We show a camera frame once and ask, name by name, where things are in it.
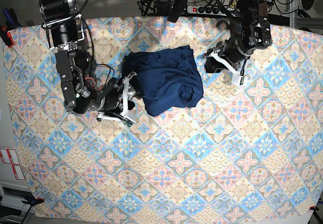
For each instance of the blue clamp bottom-left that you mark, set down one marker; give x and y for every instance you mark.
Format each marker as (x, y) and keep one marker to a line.
(32, 201)

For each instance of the red white labels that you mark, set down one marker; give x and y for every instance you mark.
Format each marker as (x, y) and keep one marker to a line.
(10, 166)

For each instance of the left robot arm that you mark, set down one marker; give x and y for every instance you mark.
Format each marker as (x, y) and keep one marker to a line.
(255, 27)

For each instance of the red clamp bottom-right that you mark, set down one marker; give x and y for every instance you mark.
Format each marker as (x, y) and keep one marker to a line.
(314, 208)

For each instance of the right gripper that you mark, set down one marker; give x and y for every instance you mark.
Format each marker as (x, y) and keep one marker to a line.
(119, 100)

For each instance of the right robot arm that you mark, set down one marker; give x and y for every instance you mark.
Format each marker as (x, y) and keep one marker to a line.
(64, 27)

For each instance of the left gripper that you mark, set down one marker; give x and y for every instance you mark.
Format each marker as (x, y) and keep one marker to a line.
(230, 53)

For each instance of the white power strip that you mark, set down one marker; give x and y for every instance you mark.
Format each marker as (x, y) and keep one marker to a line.
(203, 10)

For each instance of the red black clamp top-left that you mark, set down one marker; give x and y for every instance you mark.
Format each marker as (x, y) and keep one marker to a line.
(6, 37)

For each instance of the blue long-sleeve T-shirt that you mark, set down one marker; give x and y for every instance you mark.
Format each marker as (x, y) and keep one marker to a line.
(165, 79)

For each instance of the patterned tile tablecloth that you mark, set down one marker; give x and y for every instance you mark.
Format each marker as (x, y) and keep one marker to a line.
(243, 154)

